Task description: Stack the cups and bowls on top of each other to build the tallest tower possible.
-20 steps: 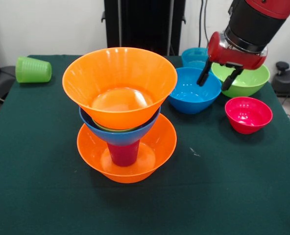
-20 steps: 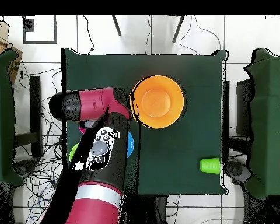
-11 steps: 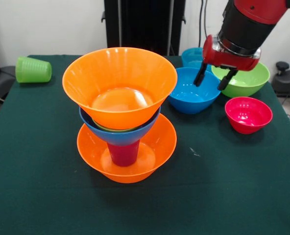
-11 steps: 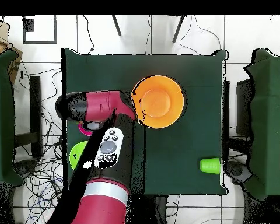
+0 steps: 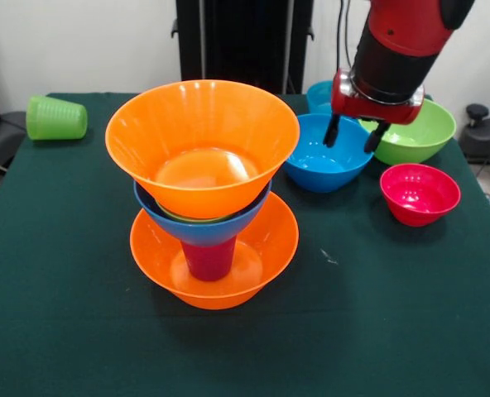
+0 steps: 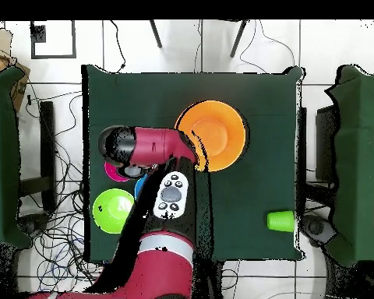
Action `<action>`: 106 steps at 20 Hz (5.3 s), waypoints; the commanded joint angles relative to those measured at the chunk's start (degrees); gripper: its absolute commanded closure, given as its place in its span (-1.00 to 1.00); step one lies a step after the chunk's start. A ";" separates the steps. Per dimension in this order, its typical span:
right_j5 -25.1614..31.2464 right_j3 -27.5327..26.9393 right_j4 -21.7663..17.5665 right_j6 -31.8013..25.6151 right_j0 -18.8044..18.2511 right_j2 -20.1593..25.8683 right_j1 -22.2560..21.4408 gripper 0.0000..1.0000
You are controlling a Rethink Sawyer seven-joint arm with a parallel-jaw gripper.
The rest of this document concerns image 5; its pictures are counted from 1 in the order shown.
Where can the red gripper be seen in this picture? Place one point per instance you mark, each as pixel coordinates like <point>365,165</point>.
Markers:
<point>373,109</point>

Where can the small green plastic bowl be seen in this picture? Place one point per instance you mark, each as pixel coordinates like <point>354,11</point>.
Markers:
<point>195,219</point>

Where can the blue plastic bowl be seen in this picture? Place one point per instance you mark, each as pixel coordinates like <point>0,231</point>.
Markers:
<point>311,165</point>
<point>203,233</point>

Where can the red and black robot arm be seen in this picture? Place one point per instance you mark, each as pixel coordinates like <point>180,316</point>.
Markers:
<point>402,41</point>

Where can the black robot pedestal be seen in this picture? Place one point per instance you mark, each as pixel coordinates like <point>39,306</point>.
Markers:
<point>236,41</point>

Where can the large orange plastic bowl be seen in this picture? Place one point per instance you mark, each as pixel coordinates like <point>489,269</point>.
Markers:
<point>274,248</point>
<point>195,120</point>

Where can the black stand base with knob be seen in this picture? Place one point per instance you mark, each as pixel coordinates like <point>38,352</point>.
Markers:
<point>489,136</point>

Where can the small translucent blue bowl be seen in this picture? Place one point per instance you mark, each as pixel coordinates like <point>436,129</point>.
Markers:
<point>319,97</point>

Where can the large green plastic bowl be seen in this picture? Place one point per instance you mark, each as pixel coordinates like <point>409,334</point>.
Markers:
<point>427,136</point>

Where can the dark green table cloth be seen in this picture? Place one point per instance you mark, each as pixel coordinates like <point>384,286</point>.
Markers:
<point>369,331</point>

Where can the small pink plastic bowl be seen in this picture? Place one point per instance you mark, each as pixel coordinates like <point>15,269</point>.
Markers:
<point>419,190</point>

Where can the purple plastic cup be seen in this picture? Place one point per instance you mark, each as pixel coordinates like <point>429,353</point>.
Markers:
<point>208,264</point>

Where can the green plastic cup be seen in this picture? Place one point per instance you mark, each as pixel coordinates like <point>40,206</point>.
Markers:
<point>56,118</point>

